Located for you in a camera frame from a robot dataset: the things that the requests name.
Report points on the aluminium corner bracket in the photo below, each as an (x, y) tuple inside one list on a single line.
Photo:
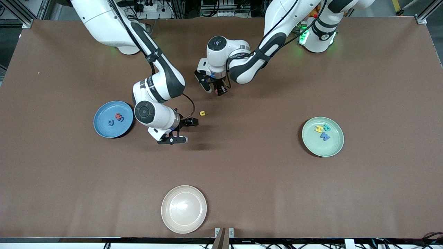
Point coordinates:
[(421, 20)]

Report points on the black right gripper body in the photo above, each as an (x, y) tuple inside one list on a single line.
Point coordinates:
[(184, 122)]

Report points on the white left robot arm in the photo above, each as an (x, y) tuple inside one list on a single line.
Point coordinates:
[(216, 57)]

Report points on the yellow capital letter H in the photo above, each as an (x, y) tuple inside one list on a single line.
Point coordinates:
[(318, 129)]

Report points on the beige plate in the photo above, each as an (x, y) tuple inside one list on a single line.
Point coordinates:
[(184, 209)]

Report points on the pale green plate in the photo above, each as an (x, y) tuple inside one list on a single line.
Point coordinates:
[(323, 147)]

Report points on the blue small letter g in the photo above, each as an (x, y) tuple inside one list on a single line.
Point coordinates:
[(110, 122)]

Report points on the aluminium frame post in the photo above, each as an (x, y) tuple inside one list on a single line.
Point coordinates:
[(44, 8)]

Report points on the blue plate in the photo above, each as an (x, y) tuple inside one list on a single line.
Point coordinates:
[(104, 131)]

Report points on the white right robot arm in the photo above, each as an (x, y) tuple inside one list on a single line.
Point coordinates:
[(104, 20)]

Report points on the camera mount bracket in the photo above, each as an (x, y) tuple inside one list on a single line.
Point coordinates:
[(223, 238)]

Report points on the blue capital letter W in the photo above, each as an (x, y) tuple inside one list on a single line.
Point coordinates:
[(325, 137)]

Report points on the pink small letter w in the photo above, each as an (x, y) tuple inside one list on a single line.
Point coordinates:
[(118, 117)]

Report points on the teal capital letter R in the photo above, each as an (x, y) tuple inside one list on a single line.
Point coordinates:
[(326, 127)]

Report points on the dark blue small letter m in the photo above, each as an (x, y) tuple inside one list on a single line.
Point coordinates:
[(122, 119)]

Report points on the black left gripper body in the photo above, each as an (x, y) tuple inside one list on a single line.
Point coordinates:
[(219, 85)]

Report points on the black equipment rack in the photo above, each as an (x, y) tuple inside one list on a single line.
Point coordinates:
[(225, 7)]

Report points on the white power strip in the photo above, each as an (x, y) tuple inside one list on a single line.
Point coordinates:
[(155, 8)]

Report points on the bag of orange items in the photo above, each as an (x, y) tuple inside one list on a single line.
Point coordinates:
[(313, 12)]

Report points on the yellow black striped post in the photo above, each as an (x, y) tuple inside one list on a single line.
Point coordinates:
[(398, 7)]

